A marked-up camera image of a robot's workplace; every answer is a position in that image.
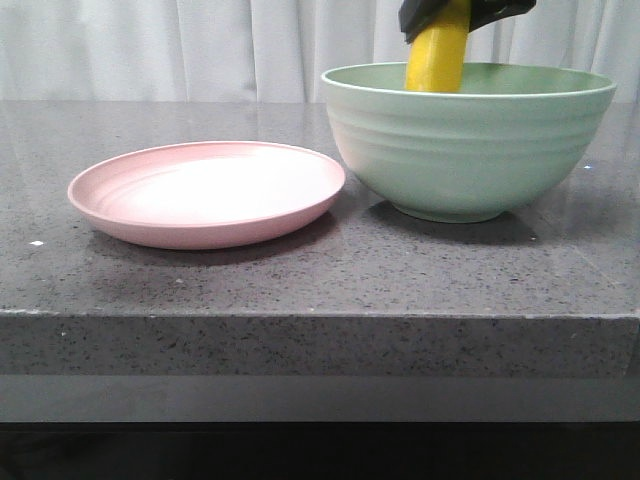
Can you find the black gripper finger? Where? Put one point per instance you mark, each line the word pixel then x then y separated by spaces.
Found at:
pixel 484 12
pixel 416 15

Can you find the yellow banana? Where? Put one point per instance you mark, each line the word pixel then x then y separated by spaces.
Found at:
pixel 436 56

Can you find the green bowl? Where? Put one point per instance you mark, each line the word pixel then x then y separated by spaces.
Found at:
pixel 508 135

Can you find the pink plate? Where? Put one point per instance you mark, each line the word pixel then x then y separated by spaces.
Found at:
pixel 207 195

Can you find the white curtain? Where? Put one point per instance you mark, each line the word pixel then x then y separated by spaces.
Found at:
pixel 273 51

